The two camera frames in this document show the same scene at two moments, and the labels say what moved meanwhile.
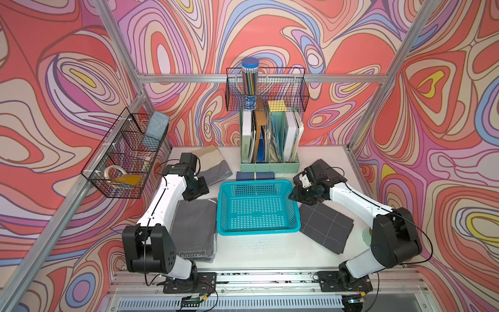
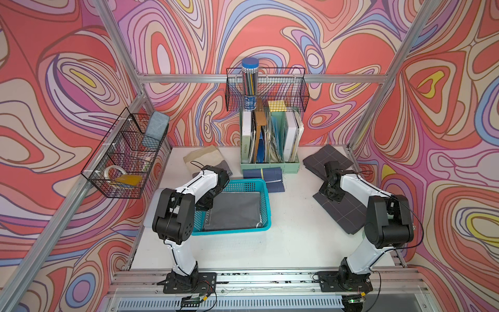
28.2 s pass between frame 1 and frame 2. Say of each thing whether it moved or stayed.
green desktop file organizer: stayed
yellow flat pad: stayed
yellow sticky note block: stayed
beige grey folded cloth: stayed
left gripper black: moved
